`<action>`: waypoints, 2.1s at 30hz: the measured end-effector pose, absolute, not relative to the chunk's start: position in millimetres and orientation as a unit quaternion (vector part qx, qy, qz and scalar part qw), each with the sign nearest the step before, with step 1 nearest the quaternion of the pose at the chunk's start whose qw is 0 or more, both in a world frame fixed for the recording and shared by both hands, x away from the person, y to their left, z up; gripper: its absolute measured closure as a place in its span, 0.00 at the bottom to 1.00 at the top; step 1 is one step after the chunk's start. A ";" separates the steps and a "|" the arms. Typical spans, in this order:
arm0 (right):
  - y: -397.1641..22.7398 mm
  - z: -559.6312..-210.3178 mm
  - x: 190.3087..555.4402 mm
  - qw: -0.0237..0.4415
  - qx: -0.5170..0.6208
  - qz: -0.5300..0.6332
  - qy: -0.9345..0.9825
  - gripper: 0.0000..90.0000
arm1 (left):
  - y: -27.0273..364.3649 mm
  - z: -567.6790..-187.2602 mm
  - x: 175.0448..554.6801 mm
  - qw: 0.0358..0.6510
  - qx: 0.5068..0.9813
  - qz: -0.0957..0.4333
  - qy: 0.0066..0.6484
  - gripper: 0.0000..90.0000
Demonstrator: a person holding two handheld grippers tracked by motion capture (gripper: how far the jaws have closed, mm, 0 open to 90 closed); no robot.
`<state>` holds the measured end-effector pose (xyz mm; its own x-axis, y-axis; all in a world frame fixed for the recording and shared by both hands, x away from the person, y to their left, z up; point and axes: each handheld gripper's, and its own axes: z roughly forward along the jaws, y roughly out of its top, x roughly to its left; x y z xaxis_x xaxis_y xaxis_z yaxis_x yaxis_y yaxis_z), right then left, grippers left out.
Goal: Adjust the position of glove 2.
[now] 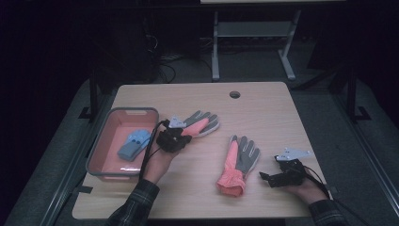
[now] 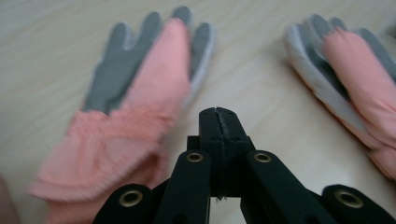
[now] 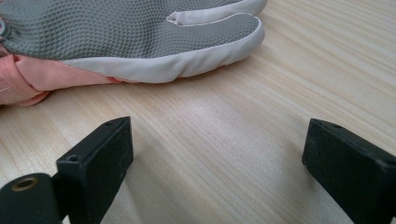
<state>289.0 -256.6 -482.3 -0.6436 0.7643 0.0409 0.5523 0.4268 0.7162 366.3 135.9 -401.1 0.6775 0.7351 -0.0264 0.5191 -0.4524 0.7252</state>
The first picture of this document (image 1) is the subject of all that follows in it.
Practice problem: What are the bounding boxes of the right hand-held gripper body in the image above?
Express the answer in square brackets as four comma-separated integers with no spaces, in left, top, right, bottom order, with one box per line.
[268,147,312,188]

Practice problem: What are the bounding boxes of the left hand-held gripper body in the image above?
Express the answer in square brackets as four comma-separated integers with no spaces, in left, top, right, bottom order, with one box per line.
[155,115,191,154]

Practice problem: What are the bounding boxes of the pink and grey glove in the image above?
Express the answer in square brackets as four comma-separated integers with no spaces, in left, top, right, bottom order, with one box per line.
[180,109,220,139]
[215,135,262,198]

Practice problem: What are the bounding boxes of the blue knit glove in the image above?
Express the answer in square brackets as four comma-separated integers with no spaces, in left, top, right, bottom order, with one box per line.
[117,129,152,162]

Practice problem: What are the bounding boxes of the pink basket with grey rim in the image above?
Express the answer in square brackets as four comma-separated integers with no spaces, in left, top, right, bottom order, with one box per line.
[85,106,160,183]

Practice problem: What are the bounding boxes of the person's left hand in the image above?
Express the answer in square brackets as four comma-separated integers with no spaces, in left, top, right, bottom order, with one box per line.
[142,146,177,185]

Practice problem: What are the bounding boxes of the person's right hand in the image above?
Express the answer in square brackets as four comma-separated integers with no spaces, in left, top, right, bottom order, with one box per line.
[281,175,328,205]

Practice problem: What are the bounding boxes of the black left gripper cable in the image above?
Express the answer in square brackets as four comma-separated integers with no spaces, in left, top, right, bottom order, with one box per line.
[138,120,170,182]

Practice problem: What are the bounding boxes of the tangle of floor cables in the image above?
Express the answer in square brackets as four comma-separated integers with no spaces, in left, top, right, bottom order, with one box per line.
[147,31,215,83]

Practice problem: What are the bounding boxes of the grey metal table frame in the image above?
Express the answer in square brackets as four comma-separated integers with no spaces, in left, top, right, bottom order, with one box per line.
[211,8,303,83]

